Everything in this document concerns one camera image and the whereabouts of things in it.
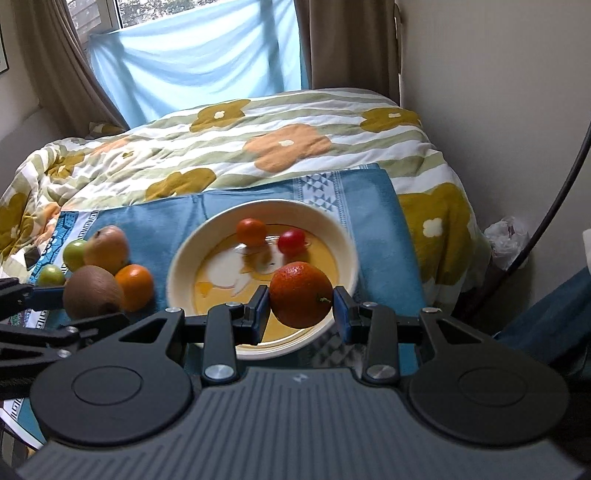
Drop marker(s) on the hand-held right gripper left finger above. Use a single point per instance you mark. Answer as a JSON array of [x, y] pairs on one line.
[[259, 314]]

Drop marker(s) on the floral striped blanket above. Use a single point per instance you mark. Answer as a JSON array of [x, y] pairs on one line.
[[323, 115]]

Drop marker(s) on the dark blue cloth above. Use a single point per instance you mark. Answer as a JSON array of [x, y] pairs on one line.
[[554, 314]]

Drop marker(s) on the dark orange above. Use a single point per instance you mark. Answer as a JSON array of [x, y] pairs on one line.
[[300, 295]]

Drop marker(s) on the brown curtain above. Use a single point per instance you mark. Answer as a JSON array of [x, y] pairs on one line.
[[351, 46], [60, 55]]

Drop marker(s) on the small green lime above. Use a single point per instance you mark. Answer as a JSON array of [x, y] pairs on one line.
[[51, 275]]

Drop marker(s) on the yellow apple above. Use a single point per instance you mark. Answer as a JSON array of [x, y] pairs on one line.
[[107, 249]]

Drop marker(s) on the window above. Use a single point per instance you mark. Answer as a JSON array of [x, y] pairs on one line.
[[138, 11]]

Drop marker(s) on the light orange tangerine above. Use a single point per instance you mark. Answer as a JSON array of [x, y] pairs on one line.
[[135, 287]]

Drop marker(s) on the brown kiwi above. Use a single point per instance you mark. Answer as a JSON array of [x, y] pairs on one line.
[[92, 291]]

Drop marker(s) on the white plastic bag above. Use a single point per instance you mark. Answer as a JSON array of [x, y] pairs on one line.
[[504, 240]]

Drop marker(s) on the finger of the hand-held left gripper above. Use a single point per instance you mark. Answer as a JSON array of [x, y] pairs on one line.
[[48, 296], [87, 325]]

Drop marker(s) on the black phone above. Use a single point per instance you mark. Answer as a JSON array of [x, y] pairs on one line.
[[32, 259]]

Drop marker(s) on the small green apple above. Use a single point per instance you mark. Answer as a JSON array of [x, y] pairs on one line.
[[76, 254]]

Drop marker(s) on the red cherry tomato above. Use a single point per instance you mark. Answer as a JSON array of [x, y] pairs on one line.
[[292, 241]]

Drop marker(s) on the orange cherry tomato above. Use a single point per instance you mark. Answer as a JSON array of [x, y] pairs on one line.
[[251, 230]]

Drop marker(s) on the framed wall poster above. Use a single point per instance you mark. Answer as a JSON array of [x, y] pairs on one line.
[[2, 55]]

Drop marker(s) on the blue patterned cloth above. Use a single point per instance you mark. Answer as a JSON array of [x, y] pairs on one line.
[[378, 240]]

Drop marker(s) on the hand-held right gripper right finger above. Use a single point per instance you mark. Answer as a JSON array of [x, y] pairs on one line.
[[341, 314]]

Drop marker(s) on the cream and yellow bowl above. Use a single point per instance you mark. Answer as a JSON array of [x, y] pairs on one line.
[[184, 263]]

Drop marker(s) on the light blue window cloth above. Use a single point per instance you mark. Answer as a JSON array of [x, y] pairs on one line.
[[194, 60]]

